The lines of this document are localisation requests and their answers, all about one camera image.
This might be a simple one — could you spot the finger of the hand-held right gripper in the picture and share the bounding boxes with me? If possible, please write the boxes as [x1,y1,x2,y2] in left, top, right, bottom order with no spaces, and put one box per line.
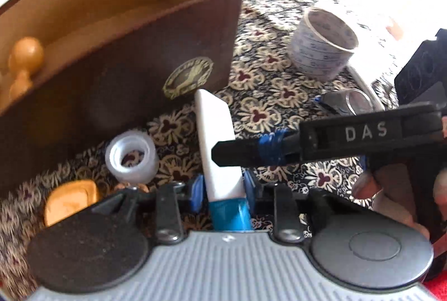
[211,130,302,169]

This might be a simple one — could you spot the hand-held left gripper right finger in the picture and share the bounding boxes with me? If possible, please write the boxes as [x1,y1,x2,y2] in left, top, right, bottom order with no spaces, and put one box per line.
[242,170,354,243]

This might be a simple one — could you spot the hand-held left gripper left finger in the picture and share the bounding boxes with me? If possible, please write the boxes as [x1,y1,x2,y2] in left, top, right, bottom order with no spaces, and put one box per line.
[92,175,206,246]

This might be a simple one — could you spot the white tube with blue cap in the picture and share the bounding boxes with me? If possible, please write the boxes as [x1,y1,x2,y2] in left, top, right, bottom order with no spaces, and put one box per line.
[194,89,253,231]

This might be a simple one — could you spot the brown pinecone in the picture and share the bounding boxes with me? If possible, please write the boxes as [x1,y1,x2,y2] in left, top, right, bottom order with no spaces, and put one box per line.
[115,182,149,192]

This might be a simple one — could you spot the orange round tape measure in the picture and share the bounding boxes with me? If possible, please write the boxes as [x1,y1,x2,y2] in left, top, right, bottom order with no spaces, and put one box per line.
[44,180,100,228]

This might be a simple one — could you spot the brown cardboard box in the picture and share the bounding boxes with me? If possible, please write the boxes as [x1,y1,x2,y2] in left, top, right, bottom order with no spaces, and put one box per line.
[0,0,244,197]

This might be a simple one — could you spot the person's right hand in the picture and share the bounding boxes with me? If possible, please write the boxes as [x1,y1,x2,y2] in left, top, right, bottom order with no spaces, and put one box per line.
[351,165,431,240]

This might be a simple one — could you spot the small white tape roll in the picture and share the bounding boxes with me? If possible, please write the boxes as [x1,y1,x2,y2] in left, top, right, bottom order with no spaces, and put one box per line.
[105,129,160,185]

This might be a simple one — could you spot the white printed tape roll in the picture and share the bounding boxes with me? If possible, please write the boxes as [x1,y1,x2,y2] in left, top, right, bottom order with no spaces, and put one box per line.
[291,7,360,82]

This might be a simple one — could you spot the red cloth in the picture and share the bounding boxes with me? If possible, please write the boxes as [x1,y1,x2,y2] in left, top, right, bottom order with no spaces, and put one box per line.
[424,278,447,301]

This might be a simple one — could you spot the orange wooden gourd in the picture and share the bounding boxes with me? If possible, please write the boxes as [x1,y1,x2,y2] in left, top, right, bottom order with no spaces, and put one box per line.
[7,37,45,101]

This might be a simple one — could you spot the white cable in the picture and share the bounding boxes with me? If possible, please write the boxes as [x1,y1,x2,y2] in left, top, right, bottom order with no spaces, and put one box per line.
[346,65,385,111]

